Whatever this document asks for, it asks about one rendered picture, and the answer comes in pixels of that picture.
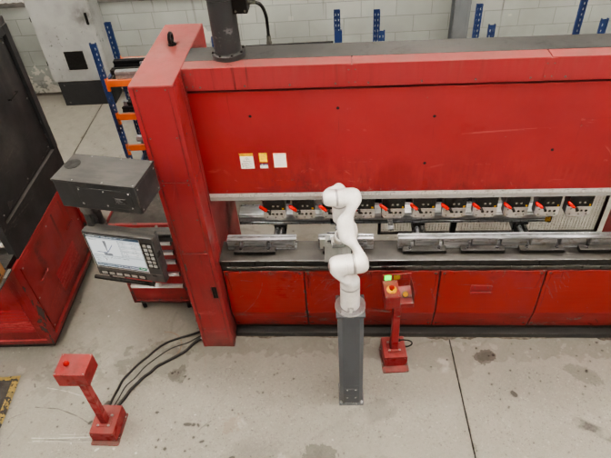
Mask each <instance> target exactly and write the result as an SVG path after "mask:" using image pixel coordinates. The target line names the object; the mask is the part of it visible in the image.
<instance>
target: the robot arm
mask: <svg viewBox="0 0 611 458"><path fill-rule="evenodd" d="M361 201H362V195H361V193H360V191H359V190H358V189H356V188H354V187H349V188H345V186H344V185H343V184H340V183H337V184H334V186H331V187H328V188H326V189H325V190H324V192H323V193H322V203H323V204H324V205H326V206H332V213H333V221H334V223H336V227H337V230H336V231H335V234H334V235H333V236H331V240H328V241H327V242H328V243H331V244H345V245H346V246H348V247H349V248H351V250H352V253H351V254H340V255H336V256H333V257H331V258H330V260H329V262H328V269H329V272H330V274H331V275H333V276H334V278H335V279H336V280H338V281H339V282H340V296H339V297H338V298H337V299H336V302H335V309H336V311H337V312H338V313H339V314H340V315H342V316H344V317H348V318H352V317H357V316H359V315H360V314H362V313H363V312H364V310H365V308H366V302H365V300H364V299H363V298H362V297H361V296H360V278H359V276H358V275H357V274H362V273H365V272H366V271H367V270H368V268H369V260H368V257H367V256H366V254H365V252H364V251H363V249H362V248H361V246H360V245H359V243H358V241H357V238H358V230H357V225H356V223H355V221H354V214H355V212H356V209H357V208H358V206H359V205H360V204H361Z"/></svg>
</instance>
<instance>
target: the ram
mask: <svg viewBox="0 0 611 458"><path fill-rule="evenodd" d="M187 97H188V101H189V105H190V109H191V114H192V118H193V122H194V127H195V134H196V138H197V142H198V146H199V151H200V155H201V159H202V163H203V167H204V171H205V179H206V183H207V188H208V192H209V193H210V194H266V193H323V192H324V190H325V189H326V188H328V187H331V186H334V184H337V183H340V184H343V185H344V186H345V188H349V187H354V188H356V189H358V190H359V191H360V192H389V191H450V190H512V189H573V188H611V79H592V80H561V81H547V80H546V81H528V82H497V83H466V84H435V85H375V86H344V87H313V88H282V89H251V90H220V91H189V92H187ZM262 153H266V156H267V162H260V161H259V154H262ZM273 153H286V161H287V167H285V168H274V160H273ZM239 154H253V158H254V165H255V168H249V169H242V167H241V162H240V156H239ZM260 164H268V168H261V167H260ZM588 195H611V192H596V193H532V194H405V195H362V199H389V198H456V197H521V196H588Z"/></svg>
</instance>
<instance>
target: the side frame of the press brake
mask: <svg viewBox="0 0 611 458"><path fill-rule="evenodd" d="M169 31H171V32H172V33H173V35H174V42H176V45H175V46H168V41H167V33H168V32H169ZM199 47H206V41H205V32H204V28H203V24H180V25H165V26H164V28H163V29H162V31H161V33H160V34H159V36H158V37H157V38H156V40H155V42H154V44H153V45H152V47H151V49H150V50H149V52H148V54H147V55H146V57H145V59H144V61H143V63H142V64H141V65H140V67H139V68H138V70H137V71H136V73H135V75H134V77H133V79H132V80H131V82H130V84H129V85H128V87H127V89H128V92H129V94H130V98H131V101H132V104H133V107H134V110H135V116H136V119H137V122H138V125H139V128H140V132H141V135H142V137H143V141H144V144H145V149H146V152H147V156H148V159H149V161H154V167H155V172H156V175H157V179H158V182H159V184H160V188H161V189H160V190H159V192H158V193H159V196H160V199H161V202H162V206H163V208H164V211H165V217H166V221H167V223H168V226H169V230H170V233H171V235H172V239H173V242H174V246H175V250H176V254H177V257H178V260H179V263H180V266H181V270H182V273H183V276H184V279H185V284H186V288H187V291H188V294H189V297H190V300H191V304H192V306H193V309H194V313H195V318H196V321H197V324H198V328H199V331H200V334H201V337H202V340H203V343H204V346H235V339H236V327H237V325H236V322H235V318H234V316H233V314H232V312H231V308H230V303H229V300H228V295H227V291H226V288H225V280H224V276H223V272H222V268H221V265H220V263H219V260H220V256H221V252H222V248H223V244H224V242H226V239H227V236H228V235H229V234H241V231H240V225H239V221H238V215H237V210H236V205H235V201H211V200H210V196H209V192H208V188H207V183H206V179H205V171H204V167H203V163H202V159H201V155H200V151H199V146H198V142H197V138H196V134H195V127H194V122H193V118H192V114H191V109H190V105H189V101H188V97H187V91H186V90H185V85H184V80H183V76H182V72H181V68H182V66H183V64H184V61H185V59H186V57H187V55H188V53H189V50H190V48H199Z"/></svg>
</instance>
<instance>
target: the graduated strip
mask: <svg viewBox="0 0 611 458"><path fill-rule="evenodd" d="M596 192H611V188H573V189H512V190H450V191H389V192H360V193H361V195H405V194H532V193H596ZM209 195H210V198H214V197H278V196H322V193H266V194H209Z"/></svg>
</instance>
